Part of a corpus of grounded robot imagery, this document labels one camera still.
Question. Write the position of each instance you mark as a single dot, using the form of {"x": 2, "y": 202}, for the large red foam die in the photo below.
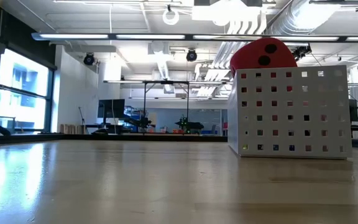
{"x": 253, "y": 53}

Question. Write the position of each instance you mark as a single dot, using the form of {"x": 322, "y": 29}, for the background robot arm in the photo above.
{"x": 138, "y": 123}
{"x": 191, "y": 126}

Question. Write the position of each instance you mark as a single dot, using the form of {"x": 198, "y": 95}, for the black computer monitor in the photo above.
{"x": 110, "y": 108}

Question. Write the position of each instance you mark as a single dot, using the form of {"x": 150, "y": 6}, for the long LED light bar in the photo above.
{"x": 151, "y": 36}

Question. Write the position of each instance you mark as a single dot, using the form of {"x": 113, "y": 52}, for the row of wooden blocks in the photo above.
{"x": 71, "y": 129}

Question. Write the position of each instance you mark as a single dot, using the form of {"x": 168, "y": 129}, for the white perforated metal basket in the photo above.
{"x": 297, "y": 96}

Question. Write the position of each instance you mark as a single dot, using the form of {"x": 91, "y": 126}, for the large window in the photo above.
{"x": 23, "y": 77}

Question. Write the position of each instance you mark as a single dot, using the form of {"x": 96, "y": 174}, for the black background frame stand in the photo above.
{"x": 166, "y": 82}

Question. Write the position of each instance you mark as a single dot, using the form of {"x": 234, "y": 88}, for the black ceiling-mounted camera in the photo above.
{"x": 191, "y": 55}
{"x": 89, "y": 59}
{"x": 301, "y": 51}

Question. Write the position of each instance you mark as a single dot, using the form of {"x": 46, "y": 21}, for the silver ventilation duct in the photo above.
{"x": 291, "y": 18}

